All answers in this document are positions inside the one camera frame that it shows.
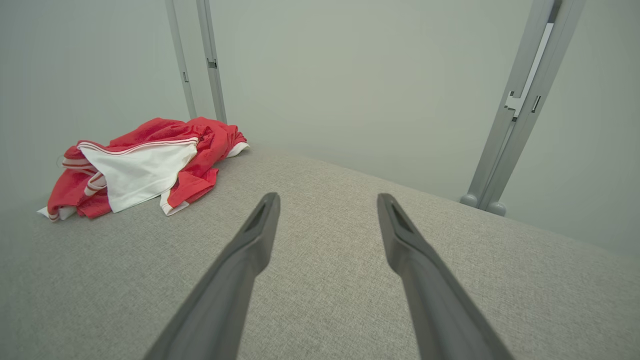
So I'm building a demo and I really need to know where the red basketball shorts white band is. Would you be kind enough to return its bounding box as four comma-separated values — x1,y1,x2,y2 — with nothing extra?
107,117,250,217

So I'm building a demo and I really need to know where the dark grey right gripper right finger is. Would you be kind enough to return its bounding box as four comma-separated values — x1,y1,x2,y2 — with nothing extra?
377,193,515,360

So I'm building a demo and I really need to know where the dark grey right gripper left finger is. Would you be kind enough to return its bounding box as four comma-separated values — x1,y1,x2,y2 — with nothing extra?
144,192,281,360

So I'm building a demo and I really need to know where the grey double partition post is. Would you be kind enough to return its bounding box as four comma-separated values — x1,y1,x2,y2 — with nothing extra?
460,0,587,217

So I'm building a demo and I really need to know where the thin grey wall post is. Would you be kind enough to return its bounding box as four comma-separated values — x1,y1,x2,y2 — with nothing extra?
196,0,228,124
165,0,198,120

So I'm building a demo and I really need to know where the red Bulls basketball jersey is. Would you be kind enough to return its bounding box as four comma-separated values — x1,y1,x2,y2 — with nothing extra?
37,139,201,222

